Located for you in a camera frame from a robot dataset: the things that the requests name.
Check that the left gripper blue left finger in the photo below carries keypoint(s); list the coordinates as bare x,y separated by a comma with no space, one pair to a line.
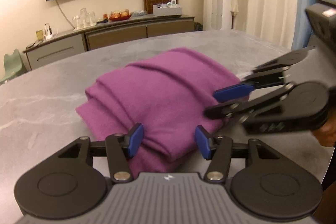
118,148

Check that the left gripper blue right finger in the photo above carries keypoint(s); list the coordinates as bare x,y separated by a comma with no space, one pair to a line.
219,150

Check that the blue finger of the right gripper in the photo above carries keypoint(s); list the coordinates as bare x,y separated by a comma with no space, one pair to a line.
250,83
236,107

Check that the purple knit sweater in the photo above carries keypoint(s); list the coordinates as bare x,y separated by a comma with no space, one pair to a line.
167,95

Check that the operator hand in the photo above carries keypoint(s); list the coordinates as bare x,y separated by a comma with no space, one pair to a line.
326,135

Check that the white floor air conditioner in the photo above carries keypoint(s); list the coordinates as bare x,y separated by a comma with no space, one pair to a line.
217,15

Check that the long grey brown sideboard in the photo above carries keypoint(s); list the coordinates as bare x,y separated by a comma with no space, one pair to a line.
70,43

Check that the grey storage tray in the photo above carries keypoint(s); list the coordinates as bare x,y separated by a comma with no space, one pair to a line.
170,8

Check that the red fruit plate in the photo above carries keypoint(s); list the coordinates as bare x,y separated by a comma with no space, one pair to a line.
119,15

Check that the green child chair right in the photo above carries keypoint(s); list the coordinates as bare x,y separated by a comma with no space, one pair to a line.
13,65

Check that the clear glass cups set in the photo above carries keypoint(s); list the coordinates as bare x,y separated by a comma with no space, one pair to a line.
84,20

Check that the yellow small cup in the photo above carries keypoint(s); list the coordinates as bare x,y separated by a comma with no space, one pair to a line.
39,35

